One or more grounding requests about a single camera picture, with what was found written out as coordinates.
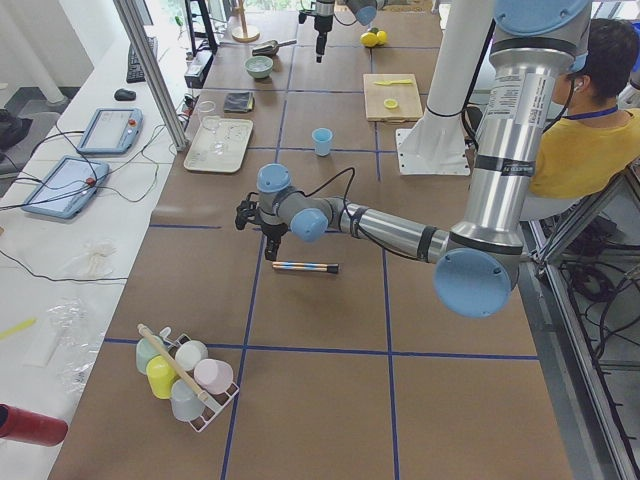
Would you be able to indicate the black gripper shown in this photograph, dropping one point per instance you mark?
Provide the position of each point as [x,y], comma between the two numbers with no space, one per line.
[320,23]
[274,231]

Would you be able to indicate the steel muddler rod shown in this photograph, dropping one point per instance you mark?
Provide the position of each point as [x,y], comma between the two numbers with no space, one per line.
[329,268]

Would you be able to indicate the yellow lemon slice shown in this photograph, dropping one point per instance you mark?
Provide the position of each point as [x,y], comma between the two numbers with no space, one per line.
[390,103]

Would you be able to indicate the light blue cup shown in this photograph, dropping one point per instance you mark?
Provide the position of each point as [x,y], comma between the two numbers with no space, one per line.
[322,139]

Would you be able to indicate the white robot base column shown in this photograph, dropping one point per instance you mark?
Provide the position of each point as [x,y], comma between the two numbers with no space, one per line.
[435,145]

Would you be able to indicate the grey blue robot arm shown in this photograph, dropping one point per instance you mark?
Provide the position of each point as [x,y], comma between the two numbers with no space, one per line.
[486,112]
[323,15]

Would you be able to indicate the white cup in rack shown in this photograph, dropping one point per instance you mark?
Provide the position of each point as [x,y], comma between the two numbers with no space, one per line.
[190,354]

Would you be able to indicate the pink cup in rack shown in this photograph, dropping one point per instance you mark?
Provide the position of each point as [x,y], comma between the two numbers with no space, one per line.
[215,376]

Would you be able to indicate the green cup in rack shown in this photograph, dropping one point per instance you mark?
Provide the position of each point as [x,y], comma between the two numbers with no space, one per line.
[144,353]

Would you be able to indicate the yellow cup in rack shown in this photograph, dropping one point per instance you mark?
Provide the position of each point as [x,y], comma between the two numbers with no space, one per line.
[161,377]

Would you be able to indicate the grey cup in rack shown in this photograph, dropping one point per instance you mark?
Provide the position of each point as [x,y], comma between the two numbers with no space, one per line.
[185,405]

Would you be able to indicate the whole yellow lemons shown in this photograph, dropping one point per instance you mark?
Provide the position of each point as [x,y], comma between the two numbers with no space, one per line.
[373,37]

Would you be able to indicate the metal ice scoop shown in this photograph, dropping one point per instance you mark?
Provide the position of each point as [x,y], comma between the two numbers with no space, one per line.
[271,48]

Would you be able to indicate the green bowl of ice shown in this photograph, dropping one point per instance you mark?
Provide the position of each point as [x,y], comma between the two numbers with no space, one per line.
[259,67]

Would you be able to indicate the wooden round stand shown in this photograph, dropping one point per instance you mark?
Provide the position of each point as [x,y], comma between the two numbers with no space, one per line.
[244,33]

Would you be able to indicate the wooden cutting board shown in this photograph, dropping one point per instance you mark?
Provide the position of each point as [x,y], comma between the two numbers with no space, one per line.
[392,97]

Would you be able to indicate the yellow plastic knife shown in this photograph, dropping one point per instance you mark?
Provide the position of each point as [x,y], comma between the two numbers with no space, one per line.
[391,82]

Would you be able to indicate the beige bear tray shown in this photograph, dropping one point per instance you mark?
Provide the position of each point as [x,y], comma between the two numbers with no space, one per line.
[234,133]

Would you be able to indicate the grey folded cloth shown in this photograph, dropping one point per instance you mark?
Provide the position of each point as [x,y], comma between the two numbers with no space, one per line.
[238,102]

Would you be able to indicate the clear wine glass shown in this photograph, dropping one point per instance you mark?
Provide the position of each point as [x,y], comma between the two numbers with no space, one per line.
[209,121]

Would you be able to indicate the white gloves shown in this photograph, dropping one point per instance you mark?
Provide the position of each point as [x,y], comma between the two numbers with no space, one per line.
[94,262]

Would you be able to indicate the far blue teach pendant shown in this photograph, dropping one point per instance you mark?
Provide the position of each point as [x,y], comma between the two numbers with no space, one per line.
[111,132]

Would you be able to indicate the blue teach pendant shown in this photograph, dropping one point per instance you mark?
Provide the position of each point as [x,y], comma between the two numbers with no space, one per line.
[111,132]
[67,188]

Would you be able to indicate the black keyboard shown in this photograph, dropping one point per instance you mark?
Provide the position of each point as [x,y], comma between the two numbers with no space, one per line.
[135,73]

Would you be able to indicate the black computer mouse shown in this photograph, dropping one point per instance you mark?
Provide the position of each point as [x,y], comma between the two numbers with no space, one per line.
[124,95]

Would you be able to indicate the near blue teach pendant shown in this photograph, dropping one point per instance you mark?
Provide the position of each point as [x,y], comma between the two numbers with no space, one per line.
[67,188]

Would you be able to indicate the clear plastic bag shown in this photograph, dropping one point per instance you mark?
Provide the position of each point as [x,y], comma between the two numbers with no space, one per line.
[79,339]

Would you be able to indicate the person in yellow shirt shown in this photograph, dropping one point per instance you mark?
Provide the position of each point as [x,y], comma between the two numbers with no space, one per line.
[596,139]

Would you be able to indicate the red cylinder bottle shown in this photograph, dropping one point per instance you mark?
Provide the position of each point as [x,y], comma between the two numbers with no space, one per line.
[31,427]

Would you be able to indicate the aluminium frame post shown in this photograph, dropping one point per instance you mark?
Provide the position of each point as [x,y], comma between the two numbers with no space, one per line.
[134,28]

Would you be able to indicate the wooden rack handle rod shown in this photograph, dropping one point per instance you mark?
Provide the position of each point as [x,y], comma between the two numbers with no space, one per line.
[145,332]

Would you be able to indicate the white wire cup rack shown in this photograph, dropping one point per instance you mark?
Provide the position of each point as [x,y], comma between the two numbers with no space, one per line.
[216,403]

